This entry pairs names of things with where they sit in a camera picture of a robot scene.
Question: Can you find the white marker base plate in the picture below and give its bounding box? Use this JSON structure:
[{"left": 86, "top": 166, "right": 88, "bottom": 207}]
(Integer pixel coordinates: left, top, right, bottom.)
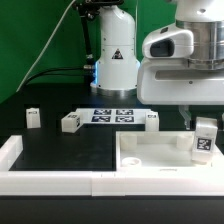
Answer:
[{"left": 77, "top": 108, "right": 150, "bottom": 124}]

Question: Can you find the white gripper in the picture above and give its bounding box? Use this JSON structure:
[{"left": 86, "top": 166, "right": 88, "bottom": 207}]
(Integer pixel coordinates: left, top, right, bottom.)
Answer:
[{"left": 137, "top": 58, "right": 224, "bottom": 130}]

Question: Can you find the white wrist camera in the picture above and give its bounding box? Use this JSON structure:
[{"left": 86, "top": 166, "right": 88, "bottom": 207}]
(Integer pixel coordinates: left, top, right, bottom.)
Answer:
[{"left": 142, "top": 24, "right": 194, "bottom": 59}]

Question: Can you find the black camera stand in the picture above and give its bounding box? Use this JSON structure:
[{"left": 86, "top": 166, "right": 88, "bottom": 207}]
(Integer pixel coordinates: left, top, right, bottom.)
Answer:
[{"left": 72, "top": 0, "right": 124, "bottom": 84}]

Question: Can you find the white square tabletop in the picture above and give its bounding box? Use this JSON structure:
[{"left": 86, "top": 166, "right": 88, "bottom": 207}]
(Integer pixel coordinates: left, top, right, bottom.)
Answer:
[{"left": 116, "top": 131, "right": 224, "bottom": 171}]

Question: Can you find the white U-shaped fence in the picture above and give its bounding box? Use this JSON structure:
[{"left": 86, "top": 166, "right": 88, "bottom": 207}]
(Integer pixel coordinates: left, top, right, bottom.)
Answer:
[{"left": 0, "top": 135, "right": 224, "bottom": 196}]

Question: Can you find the black cable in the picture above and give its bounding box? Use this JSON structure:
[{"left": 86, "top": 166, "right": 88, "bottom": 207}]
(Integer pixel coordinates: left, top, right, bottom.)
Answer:
[{"left": 23, "top": 67, "right": 87, "bottom": 86}]

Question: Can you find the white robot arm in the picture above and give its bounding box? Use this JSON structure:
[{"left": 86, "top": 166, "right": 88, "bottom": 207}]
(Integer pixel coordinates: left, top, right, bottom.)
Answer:
[{"left": 91, "top": 0, "right": 224, "bottom": 121}]

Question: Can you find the white cable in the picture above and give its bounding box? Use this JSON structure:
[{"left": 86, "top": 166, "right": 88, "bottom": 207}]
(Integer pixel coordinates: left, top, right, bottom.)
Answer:
[{"left": 15, "top": 0, "right": 78, "bottom": 93}]

